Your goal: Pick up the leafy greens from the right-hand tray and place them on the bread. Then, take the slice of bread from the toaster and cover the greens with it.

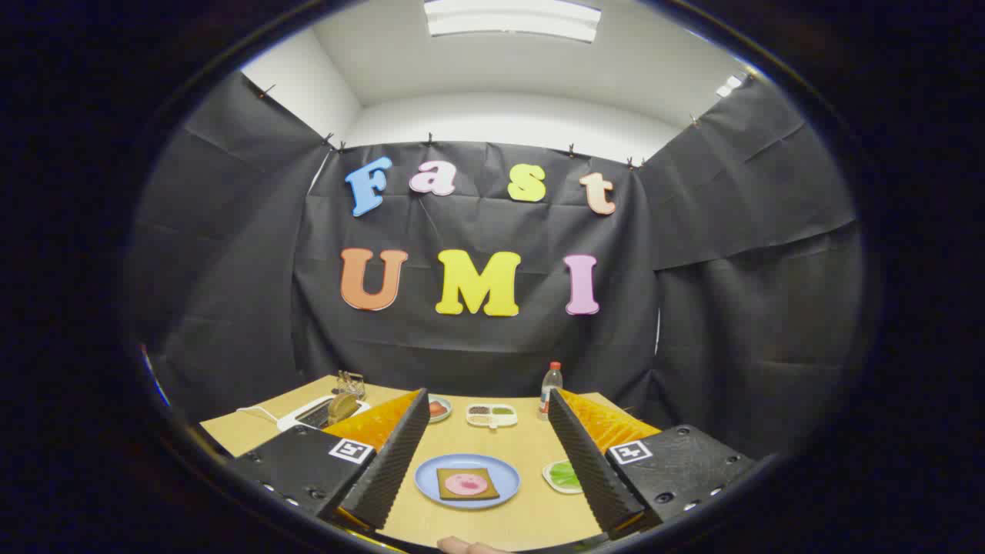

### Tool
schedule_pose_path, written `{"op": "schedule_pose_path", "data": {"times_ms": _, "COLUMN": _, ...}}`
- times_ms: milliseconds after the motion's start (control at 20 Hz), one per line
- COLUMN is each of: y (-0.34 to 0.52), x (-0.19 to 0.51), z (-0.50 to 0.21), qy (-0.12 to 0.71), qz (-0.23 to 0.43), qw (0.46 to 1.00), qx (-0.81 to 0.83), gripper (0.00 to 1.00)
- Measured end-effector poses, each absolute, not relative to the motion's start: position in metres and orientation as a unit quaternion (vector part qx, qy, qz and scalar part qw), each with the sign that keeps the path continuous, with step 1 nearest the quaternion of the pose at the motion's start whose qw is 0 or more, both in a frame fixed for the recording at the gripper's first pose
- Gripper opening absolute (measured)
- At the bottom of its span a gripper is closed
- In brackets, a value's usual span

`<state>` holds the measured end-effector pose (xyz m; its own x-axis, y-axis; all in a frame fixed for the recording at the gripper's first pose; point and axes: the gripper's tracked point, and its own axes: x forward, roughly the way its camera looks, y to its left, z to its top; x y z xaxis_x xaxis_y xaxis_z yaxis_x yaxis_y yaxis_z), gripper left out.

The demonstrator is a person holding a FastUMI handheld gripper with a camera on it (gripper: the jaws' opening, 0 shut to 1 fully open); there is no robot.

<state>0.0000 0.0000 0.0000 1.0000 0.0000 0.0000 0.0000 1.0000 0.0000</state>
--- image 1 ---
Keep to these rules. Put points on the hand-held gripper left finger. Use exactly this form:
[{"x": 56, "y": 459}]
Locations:
[{"x": 392, "y": 465}]

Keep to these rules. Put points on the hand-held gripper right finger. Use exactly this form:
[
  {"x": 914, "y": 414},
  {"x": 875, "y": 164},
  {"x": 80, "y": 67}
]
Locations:
[{"x": 589, "y": 469}]

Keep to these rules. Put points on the green lettuce leaf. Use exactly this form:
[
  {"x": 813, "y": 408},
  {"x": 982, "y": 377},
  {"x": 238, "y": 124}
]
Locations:
[{"x": 565, "y": 477}]

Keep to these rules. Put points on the light brown bread slice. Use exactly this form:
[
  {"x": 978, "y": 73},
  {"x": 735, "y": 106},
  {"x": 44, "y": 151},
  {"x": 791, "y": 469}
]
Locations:
[{"x": 344, "y": 408}]

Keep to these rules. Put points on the blue round plate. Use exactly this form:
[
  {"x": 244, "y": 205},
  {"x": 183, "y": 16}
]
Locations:
[{"x": 427, "y": 481}]

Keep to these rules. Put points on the small white square plate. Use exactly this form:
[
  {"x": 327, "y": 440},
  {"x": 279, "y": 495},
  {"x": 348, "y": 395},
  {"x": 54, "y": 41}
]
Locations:
[{"x": 546, "y": 481}]

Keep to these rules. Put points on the dark brown toast slice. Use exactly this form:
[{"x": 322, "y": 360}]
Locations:
[{"x": 446, "y": 493}]

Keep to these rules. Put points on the red tomato slice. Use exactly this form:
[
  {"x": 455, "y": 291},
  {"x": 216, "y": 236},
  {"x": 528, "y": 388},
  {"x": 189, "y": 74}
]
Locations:
[{"x": 437, "y": 408}]

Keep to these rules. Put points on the pink ham slice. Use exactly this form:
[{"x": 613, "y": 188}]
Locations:
[{"x": 464, "y": 484}]

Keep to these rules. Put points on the pale green round plate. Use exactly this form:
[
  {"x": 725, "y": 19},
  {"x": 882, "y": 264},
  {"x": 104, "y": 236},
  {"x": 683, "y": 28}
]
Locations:
[{"x": 447, "y": 405}]

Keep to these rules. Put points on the metal utensil holder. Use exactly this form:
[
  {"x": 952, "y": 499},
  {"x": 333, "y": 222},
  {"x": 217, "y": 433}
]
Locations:
[{"x": 350, "y": 385}]

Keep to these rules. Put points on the clear red-capped water bottle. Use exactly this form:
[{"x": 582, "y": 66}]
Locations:
[{"x": 551, "y": 385}]

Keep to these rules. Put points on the white toaster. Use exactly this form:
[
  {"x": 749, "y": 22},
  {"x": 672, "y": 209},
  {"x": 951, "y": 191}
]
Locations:
[{"x": 300, "y": 419}]

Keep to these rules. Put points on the white divided seasoning dish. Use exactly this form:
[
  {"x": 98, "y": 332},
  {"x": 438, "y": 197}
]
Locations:
[{"x": 492, "y": 412}]

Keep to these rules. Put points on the black backdrop cloth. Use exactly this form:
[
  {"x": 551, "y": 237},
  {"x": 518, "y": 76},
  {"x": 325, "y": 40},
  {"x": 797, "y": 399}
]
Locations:
[{"x": 477, "y": 346}]

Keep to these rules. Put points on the small ceiling light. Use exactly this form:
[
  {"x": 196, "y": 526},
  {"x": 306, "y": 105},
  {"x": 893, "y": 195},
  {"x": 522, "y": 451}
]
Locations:
[{"x": 729, "y": 86}]

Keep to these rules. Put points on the large ceiling light panel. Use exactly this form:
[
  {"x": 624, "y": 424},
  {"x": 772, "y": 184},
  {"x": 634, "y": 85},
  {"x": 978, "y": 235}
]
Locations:
[{"x": 512, "y": 19}]

